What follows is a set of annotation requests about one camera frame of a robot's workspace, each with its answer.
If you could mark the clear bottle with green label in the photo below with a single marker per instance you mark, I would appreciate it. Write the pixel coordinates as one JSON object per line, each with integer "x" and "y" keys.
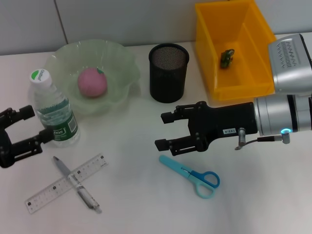
{"x": 58, "y": 117}

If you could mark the yellow plastic bin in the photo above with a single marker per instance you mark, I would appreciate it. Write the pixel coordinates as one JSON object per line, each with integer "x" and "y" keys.
{"x": 246, "y": 73}

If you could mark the black mesh pen holder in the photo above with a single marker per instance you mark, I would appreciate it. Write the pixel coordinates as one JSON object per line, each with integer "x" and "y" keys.
{"x": 168, "y": 78}

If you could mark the blue scissors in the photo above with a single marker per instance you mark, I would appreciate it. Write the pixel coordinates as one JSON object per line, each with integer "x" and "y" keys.
{"x": 175, "y": 165}

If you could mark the grey transparent pen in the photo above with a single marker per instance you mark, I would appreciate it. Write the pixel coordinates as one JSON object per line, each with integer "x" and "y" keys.
{"x": 85, "y": 195}

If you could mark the green glass fruit plate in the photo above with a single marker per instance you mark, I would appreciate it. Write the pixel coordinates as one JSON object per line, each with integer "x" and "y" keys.
{"x": 114, "y": 63}

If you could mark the pink toy peach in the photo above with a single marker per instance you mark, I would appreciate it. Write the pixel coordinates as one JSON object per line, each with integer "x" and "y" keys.
{"x": 92, "y": 83}

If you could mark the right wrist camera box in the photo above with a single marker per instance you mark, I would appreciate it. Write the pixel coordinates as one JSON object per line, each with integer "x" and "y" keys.
{"x": 290, "y": 63}

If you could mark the transparent plastic ruler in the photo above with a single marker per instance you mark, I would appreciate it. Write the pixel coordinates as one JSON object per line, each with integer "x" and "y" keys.
{"x": 44, "y": 197}

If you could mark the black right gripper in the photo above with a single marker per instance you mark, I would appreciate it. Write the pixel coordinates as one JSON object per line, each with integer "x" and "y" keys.
{"x": 219, "y": 120}

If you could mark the green plastic wrapper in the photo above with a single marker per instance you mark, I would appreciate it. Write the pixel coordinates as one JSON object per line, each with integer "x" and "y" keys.
{"x": 227, "y": 58}

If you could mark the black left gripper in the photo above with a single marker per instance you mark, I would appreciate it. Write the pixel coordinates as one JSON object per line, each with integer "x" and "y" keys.
{"x": 6, "y": 148}

